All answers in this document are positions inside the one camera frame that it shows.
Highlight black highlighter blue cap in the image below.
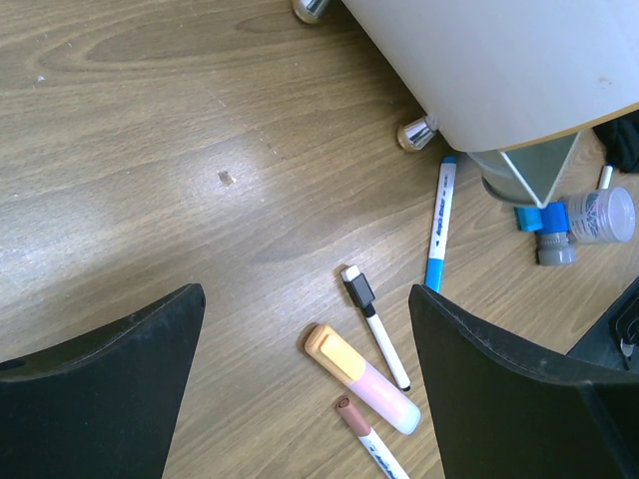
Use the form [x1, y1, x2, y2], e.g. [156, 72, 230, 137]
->
[514, 208, 543, 233]

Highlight white marker dark blue cap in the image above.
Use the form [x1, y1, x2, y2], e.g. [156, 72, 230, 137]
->
[597, 165, 614, 190]

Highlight white marker brown cap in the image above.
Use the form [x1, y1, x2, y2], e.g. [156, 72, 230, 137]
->
[335, 395, 409, 479]

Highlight black cloth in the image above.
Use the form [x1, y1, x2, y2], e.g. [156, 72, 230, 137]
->
[593, 111, 639, 174]

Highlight clear jar of paper clips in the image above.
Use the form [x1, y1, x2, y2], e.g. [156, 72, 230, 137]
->
[562, 187, 636, 243]

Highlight white marker black cap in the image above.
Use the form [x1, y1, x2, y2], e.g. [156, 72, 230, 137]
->
[340, 265, 411, 392]

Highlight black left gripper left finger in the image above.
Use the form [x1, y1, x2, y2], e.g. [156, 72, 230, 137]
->
[1, 283, 206, 478]

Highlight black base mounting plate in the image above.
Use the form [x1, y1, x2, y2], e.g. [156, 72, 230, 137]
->
[567, 278, 638, 373]

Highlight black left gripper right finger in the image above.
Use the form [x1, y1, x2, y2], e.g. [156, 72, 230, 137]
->
[408, 284, 638, 478]

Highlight white rounded drawer organizer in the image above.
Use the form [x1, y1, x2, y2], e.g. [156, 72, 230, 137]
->
[292, 0, 639, 209]

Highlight pink highlighter orange cap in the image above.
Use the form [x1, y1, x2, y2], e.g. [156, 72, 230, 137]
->
[305, 324, 421, 435]

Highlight white marker light blue cap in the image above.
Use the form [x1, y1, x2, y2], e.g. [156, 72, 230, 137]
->
[424, 157, 456, 292]

